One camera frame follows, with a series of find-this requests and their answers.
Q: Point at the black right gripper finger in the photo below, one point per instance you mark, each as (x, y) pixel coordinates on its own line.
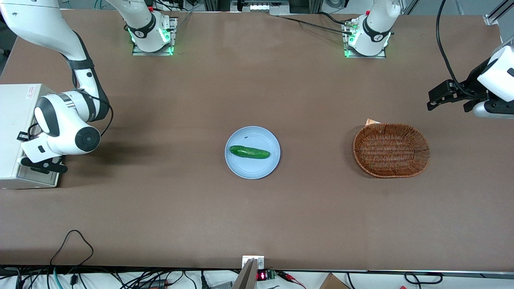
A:
(23, 136)

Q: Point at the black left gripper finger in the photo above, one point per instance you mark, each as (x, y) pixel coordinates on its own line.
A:
(441, 96)
(470, 106)

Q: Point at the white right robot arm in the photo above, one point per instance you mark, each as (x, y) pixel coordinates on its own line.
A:
(68, 136)

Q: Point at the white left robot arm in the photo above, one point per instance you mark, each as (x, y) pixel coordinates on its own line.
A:
(373, 36)

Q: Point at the white toaster oven body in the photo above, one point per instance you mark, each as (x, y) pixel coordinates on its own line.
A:
(10, 120)

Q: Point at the red white warning sticker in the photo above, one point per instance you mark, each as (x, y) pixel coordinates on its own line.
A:
(31, 94)

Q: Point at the brown wicker oval basket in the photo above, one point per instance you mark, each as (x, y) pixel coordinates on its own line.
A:
(391, 150)

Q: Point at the orange paper tag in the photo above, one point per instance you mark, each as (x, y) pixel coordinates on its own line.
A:
(371, 121)

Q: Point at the white lit power strip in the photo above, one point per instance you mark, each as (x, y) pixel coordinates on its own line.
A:
(265, 6)

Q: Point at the green cucumber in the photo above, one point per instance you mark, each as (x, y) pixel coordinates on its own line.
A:
(249, 152)

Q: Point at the light blue round plate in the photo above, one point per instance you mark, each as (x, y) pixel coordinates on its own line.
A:
(253, 168)

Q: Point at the brown cardboard box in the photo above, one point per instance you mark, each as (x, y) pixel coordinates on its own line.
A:
(333, 283)

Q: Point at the red black clip leads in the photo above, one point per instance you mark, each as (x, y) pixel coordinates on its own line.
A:
(291, 277)

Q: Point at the red digit display module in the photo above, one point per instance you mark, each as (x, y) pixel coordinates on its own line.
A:
(262, 275)

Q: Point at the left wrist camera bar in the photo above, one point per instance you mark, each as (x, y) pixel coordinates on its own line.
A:
(494, 113)

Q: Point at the aluminium frame profile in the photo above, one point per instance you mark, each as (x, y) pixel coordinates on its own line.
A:
(498, 12)

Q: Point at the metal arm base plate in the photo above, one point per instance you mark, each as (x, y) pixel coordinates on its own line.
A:
(379, 56)
(138, 52)

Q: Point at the aluminium camera mount post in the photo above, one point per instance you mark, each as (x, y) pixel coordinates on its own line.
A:
(247, 277)

